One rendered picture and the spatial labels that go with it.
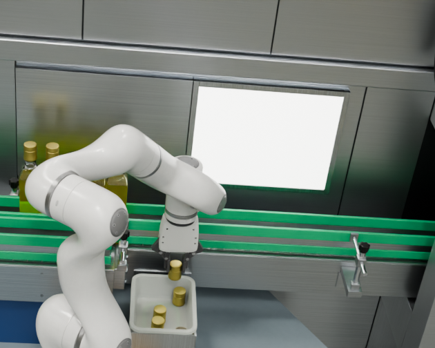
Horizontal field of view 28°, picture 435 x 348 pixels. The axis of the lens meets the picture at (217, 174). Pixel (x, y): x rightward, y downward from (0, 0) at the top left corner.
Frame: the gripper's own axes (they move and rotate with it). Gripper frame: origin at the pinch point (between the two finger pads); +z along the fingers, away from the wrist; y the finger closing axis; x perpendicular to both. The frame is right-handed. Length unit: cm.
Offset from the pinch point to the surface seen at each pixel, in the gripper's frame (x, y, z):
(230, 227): -13.1, -15.7, -2.6
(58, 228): -12.8, 31.3, -0.7
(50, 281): -3.6, 32.6, 10.2
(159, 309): 4.7, 3.5, 12.0
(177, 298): -1.7, -1.5, 13.7
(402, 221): -19, -66, -2
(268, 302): -26, -33, 36
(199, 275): -11.6, -8.3, 13.7
